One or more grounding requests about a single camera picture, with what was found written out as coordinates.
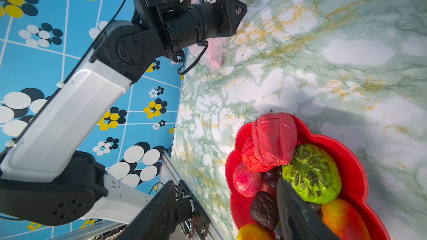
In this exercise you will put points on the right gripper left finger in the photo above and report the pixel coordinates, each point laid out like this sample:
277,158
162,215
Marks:
155,221

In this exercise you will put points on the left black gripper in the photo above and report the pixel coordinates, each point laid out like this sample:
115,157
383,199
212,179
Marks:
201,22

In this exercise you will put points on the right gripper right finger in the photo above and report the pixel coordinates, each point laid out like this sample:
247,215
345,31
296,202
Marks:
298,220

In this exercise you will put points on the pink plastic bag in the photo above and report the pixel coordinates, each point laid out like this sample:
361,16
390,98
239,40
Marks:
209,52

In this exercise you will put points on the small red orange fruit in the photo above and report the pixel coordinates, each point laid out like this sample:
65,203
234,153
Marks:
344,220

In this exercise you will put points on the yellow red mango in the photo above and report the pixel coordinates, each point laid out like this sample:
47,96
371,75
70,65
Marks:
253,232

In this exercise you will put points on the red flower-shaped plate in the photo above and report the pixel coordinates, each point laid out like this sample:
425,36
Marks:
355,186

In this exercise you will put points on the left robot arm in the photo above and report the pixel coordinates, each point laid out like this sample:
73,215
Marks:
44,178

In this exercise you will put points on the green custard apple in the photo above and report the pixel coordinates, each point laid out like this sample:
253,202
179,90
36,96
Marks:
313,174

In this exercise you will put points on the dark purple grape bunch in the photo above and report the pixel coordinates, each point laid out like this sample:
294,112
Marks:
270,180

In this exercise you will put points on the pink red apple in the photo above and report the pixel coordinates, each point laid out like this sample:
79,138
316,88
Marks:
245,181

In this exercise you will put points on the red strawberry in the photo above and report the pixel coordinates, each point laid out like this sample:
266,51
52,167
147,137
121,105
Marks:
251,158

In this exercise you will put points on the red dragon fruit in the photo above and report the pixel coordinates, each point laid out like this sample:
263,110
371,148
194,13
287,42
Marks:
274,136

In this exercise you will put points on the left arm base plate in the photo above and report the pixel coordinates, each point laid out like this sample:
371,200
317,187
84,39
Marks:
201,218

